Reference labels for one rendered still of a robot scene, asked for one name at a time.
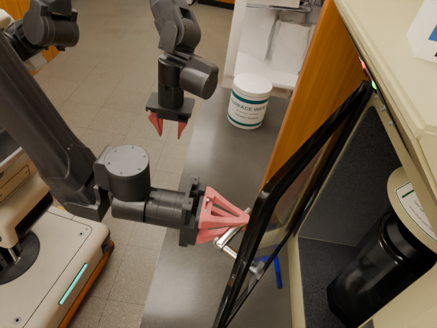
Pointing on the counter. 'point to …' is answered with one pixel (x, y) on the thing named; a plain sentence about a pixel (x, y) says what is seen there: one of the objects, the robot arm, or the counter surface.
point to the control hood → (398, 75)
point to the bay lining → (356, 187)
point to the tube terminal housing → (408, 315)
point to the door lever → (222, 243)
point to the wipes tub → (248, 100)
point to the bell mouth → (410, 208)
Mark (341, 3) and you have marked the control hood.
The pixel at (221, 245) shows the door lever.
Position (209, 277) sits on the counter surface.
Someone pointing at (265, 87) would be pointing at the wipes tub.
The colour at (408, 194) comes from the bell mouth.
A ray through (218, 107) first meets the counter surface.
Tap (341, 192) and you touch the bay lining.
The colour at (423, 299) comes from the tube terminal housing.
